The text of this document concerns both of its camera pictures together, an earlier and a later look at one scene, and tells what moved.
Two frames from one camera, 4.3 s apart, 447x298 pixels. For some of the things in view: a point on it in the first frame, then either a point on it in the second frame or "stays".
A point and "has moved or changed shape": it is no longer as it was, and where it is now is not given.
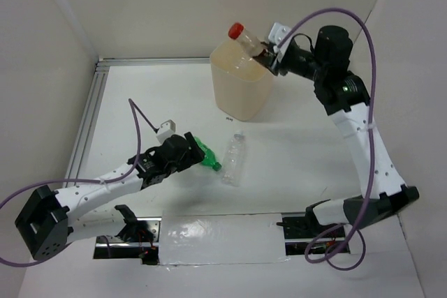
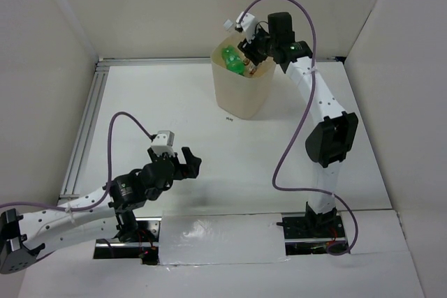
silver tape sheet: x=196 y=239 stays
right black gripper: x=272 y=63 to x=248 y=49
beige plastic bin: x=242 y=83 stays
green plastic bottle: x=210 y=157 to x=235 y=63
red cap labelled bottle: x=248 y=41 has moved or changed shape
